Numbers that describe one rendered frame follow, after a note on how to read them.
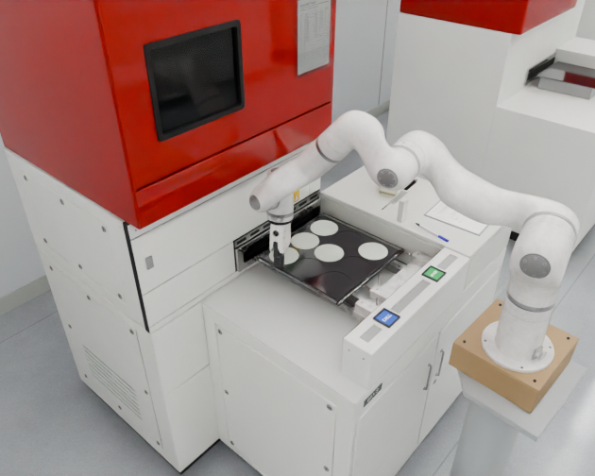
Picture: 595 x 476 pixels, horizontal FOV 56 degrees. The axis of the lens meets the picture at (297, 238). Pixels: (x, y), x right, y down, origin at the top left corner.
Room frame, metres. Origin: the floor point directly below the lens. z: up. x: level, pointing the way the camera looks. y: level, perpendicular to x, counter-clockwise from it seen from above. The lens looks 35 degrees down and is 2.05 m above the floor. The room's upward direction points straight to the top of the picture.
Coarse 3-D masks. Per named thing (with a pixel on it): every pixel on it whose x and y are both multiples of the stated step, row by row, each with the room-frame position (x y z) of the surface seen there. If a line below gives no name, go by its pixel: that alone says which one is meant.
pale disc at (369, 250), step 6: (360, 246) 1.57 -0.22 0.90; (366, 246) 1.57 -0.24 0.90; (372, 246) 1.57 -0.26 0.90; (378, 246) 1.57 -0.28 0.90; (384, 246) 1.57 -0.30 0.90; (360, 252) 1.54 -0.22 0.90; (366, 252) 1.54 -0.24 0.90; (372, 252) 1.54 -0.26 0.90; (378, 252) 1.54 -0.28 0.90; (384, 252) 1.54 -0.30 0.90; (366, 258) 1.51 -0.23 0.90; (372, 258) 1.51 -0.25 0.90; (378, 258) 1.51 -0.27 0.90
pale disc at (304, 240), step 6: (300, 234) 1.65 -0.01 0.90; (306, 234) 1.65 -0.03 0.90; (312, 234) 1.65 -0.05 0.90; (294, 240) 1.61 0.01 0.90; (300, 240) 1.61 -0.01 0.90; (306, 240) 1.61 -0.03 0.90; (312, 240) 1.61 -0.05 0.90; (318, 240) 1.61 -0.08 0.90; (300, 246) 1.57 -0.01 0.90; (306, 246) 1.57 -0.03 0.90; (312, 246) 1.57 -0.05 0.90
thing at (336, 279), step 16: (336, 224) 1.71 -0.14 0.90; (320, 240) 1.61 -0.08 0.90; (336, 240) 1.61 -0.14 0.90; (352, 240) 1.61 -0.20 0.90; (368, 240) 1.61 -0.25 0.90; (304, 256) 1.52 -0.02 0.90; (352, 256) 1.52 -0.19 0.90; (288, 272) 1.43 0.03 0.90; (304, 272) 1.43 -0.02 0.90; (320, 272) 1.43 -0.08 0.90; (336, 272) 1.43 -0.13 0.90; (352, 272) 1.43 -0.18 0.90; (368, 272) 1.43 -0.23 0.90; (320, 288) 1.35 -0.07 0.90; (336, 288) 1.35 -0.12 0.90; (352, 288) 1.36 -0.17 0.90
